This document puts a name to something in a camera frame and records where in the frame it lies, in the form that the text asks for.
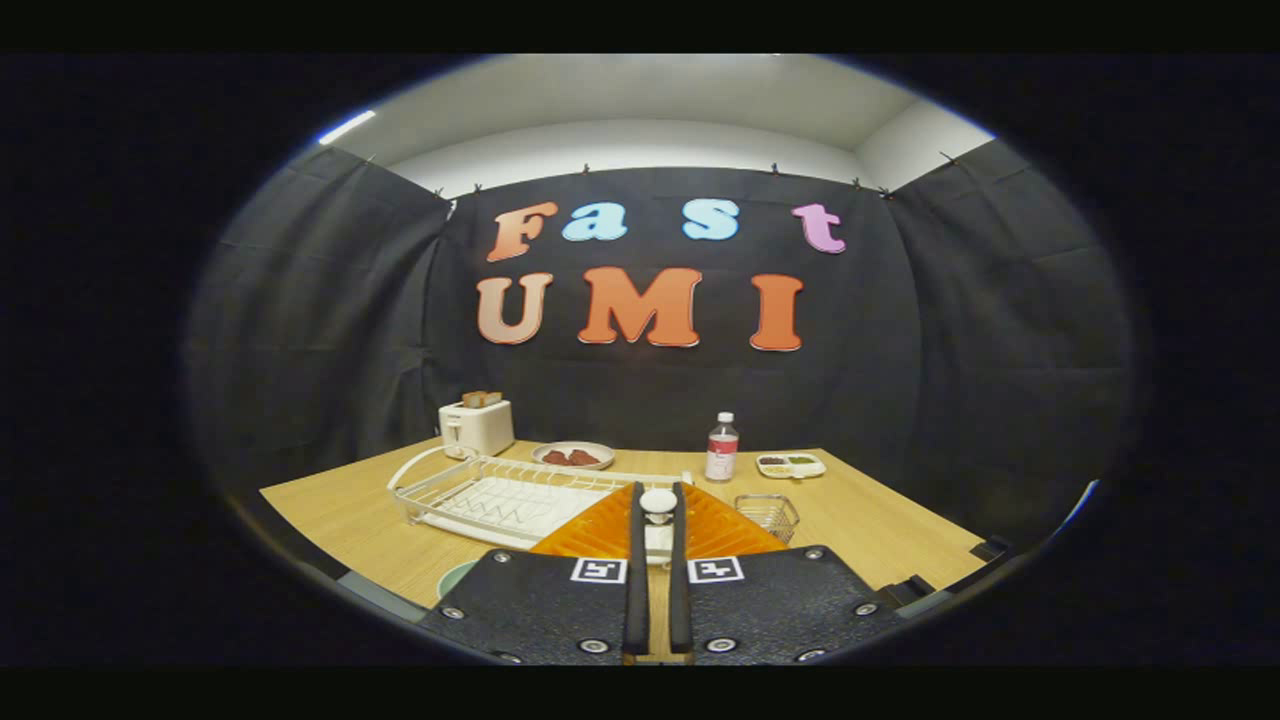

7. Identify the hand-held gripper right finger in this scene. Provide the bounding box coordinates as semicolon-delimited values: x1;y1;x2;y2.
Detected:
668;482;907;666

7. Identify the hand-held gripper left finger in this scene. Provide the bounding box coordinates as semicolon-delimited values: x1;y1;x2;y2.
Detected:
418;482;652;666

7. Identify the metal wire basket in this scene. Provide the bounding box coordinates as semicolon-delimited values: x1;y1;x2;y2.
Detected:
734;493;801;545

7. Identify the white wire dish rack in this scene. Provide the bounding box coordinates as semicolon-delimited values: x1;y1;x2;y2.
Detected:
387;446;693;551

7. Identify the small beige plate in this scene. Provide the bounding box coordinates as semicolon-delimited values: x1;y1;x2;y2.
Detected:
531;441;616;471

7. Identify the clear bottle with red label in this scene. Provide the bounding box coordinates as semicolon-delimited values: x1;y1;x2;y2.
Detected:
705;412;740;484

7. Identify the white divided snack tray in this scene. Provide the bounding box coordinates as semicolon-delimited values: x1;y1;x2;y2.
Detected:
755;453;828;480

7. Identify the white toaster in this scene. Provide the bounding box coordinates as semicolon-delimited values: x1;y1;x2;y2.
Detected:
438;399;516;460

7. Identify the black backdrop cloth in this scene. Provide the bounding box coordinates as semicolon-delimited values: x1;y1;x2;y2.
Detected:
190;140;1136;549

